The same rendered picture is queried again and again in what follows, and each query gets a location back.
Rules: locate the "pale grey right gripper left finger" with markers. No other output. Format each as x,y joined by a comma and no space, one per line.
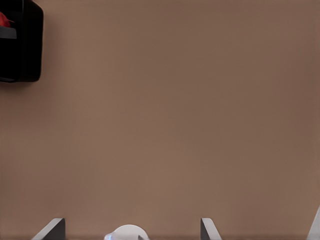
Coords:
53,230

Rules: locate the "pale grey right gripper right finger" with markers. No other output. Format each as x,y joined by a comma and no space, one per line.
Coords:
208,230

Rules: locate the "white rounded object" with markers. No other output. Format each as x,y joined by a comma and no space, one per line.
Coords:
127,233

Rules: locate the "black tray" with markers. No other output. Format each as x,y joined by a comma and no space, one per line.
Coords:
27,42

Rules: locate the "red fruit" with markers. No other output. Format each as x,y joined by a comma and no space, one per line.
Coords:
3,20

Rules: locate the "silver frame post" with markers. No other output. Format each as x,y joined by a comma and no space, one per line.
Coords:
315,228

